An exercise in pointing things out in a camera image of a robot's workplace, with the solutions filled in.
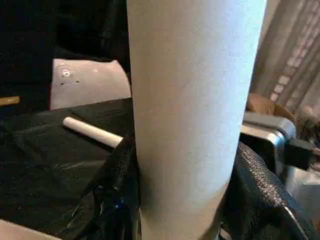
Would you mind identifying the white plastic table leg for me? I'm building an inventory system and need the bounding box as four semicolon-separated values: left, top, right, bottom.
62;116;124;149
125;0;269;240

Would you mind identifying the white cushion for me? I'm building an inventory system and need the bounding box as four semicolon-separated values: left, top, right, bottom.
49;58;133;111

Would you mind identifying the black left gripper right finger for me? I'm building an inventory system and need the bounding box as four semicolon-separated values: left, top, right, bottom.
219;141;320;240

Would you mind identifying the grey window curtain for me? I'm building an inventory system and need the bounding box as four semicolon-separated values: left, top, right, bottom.
249;0;320;119

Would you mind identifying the black work mat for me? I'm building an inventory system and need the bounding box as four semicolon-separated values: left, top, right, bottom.
0;45;146;236

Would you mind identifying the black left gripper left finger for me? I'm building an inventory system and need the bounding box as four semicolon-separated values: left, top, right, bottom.
59;133;142;240

